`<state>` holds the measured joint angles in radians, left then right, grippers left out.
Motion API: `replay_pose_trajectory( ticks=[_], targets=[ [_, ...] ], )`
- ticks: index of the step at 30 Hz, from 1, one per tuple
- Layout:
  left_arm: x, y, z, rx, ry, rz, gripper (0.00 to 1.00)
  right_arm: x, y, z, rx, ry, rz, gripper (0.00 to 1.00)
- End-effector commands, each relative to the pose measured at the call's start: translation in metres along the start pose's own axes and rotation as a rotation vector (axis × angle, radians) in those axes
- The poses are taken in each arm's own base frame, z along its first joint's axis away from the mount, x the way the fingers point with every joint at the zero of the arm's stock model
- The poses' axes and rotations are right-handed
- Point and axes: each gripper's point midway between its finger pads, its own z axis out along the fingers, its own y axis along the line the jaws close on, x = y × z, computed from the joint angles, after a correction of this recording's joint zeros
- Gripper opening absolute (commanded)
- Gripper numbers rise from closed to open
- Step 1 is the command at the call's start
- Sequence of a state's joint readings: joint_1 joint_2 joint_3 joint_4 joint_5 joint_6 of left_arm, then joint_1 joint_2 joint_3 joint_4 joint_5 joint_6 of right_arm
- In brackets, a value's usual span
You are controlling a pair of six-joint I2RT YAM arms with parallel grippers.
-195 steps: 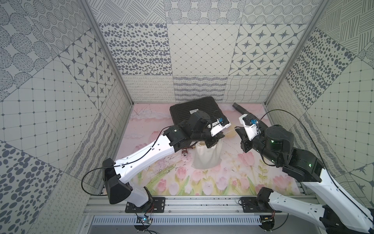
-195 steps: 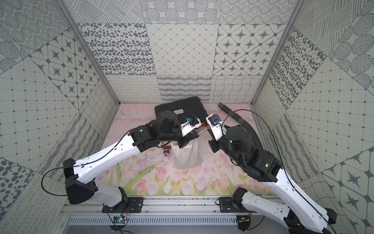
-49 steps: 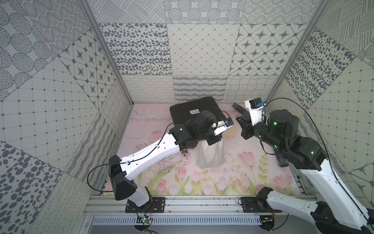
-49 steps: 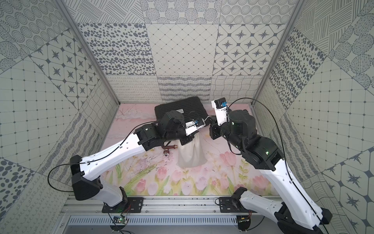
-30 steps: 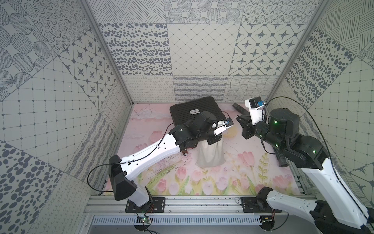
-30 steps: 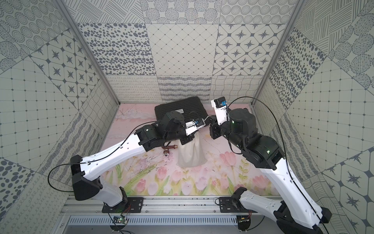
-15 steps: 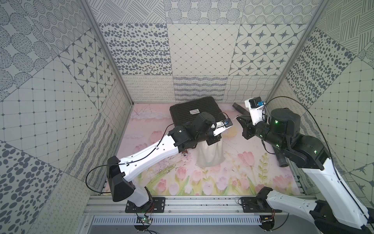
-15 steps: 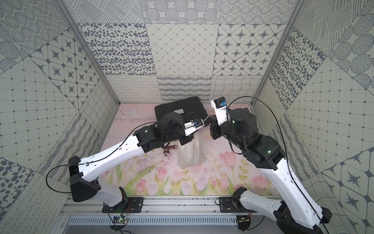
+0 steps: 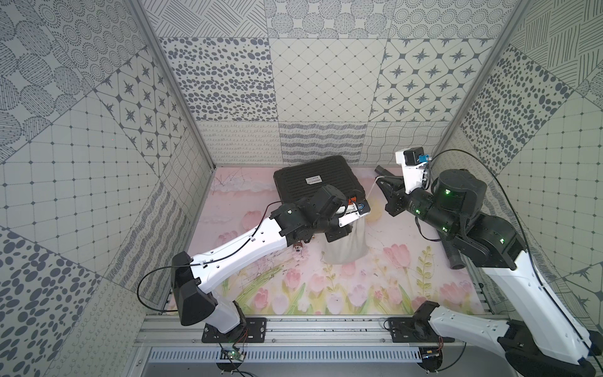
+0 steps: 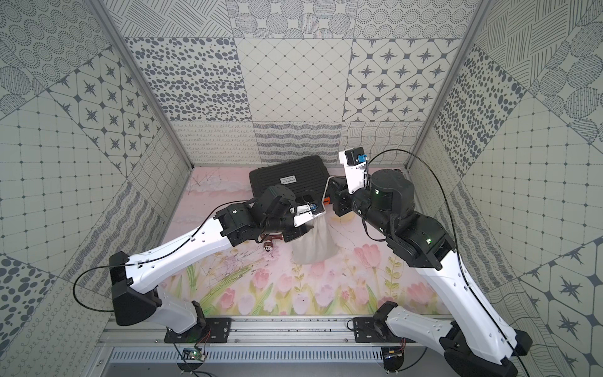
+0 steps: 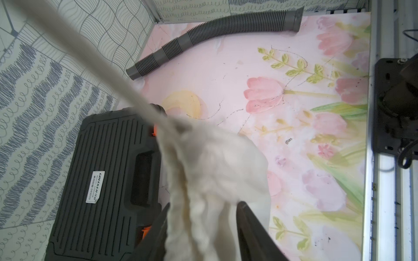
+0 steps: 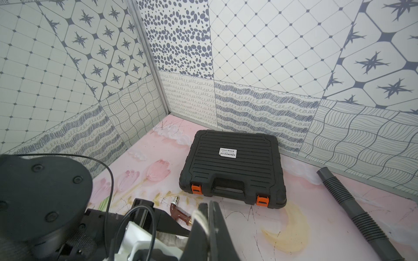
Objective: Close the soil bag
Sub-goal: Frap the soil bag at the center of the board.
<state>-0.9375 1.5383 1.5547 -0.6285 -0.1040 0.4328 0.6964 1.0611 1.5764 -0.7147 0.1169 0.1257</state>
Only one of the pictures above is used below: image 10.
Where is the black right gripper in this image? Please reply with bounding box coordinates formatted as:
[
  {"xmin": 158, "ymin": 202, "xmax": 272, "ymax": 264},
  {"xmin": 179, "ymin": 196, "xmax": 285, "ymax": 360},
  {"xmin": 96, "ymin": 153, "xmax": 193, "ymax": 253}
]
[{"xmin": 330, "ymin": 173, "xmax": 397, "ymax": 237}]

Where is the cream cloth drawstring bag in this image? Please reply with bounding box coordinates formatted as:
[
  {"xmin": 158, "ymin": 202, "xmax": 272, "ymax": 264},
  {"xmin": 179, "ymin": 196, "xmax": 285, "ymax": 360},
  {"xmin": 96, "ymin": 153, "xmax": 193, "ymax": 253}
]
[{"xmin": 291, "ymin": 215, "xmax": 339, "ymax": 265}]

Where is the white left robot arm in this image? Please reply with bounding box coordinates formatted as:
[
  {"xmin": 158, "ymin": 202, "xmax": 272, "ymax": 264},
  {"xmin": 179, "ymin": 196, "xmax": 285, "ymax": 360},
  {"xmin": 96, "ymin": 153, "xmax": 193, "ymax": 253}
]
[{"xmin": 109, "ymin": 201, "xmax": 324, "ymax": 334}]

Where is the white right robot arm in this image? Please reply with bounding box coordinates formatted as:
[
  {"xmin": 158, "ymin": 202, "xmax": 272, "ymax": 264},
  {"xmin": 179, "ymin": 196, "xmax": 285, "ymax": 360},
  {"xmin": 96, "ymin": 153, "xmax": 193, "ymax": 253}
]
[{"xmin": 326, "ymin": 170, "xmax": 532, "ymax": 376}]

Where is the black plastic tool case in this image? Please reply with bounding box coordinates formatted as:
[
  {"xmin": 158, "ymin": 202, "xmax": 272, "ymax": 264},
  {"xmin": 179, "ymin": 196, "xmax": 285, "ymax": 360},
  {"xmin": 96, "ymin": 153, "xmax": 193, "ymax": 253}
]
[{"xmin": 249, "ymin": 156, "xmax": 329, "ymax": 197}]

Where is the maroon garden hose nozzle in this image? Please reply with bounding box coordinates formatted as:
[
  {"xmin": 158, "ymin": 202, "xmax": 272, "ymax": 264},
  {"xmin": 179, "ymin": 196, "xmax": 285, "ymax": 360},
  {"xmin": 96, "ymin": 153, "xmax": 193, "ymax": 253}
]
[{"xmin": 256, "ymin": 233, "xmax": 283, "ymax": 252}]

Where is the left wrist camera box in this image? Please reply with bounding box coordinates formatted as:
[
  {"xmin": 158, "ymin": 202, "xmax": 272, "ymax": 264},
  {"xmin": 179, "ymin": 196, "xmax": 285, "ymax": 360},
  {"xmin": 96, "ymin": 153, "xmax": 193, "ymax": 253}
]
[{"xmin": 261, "ymin": 184, "xmax": 327, "ymax": 228}]

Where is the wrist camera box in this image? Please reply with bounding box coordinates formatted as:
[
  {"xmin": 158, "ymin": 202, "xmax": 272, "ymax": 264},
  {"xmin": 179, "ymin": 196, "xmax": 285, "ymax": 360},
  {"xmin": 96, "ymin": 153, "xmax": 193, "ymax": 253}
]
[
  {"xmin": 261, "ymin": 184, "xmax": 327, "ymax": 228},
  {"xmin": 339, "ymin": 147, "xmax": 367, "ymax": 194}
]

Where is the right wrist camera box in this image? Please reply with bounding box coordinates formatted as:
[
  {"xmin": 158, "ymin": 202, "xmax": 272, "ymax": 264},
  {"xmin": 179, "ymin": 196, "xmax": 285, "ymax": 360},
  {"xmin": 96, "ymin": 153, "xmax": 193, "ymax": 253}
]
[{"xmin": 339, "ymin": 147, "xmax": 367, "ymax": 194}]

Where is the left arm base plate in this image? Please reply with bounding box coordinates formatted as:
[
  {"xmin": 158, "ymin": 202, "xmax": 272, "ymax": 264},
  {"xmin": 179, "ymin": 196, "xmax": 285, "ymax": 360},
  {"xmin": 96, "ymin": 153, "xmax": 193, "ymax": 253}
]
[{"xmin": 164, "ymin": 317, "xmax": 232, "ymax": 344}]

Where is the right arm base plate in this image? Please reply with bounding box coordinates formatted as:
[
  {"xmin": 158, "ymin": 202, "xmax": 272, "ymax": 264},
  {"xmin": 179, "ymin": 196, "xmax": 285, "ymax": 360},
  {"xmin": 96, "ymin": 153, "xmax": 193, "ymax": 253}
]
[{"xmin": 346, "ymin": 317, "xmax": 415, "ymax": 344}]

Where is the aluminium front rail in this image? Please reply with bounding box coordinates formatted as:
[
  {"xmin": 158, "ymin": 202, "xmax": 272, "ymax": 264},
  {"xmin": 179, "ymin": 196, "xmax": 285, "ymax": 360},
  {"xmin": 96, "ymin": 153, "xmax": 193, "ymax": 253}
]
[{"xmin": 93, "ymin": 314, "xmax": 486, "ymax": 349}]

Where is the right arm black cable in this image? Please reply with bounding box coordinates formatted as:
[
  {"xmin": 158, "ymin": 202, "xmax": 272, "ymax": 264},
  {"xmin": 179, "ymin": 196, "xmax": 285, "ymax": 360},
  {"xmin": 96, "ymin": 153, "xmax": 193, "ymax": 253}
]
[{"xmin": 345, "ymin": 148, "xmax": 532, "ymax": 377}]

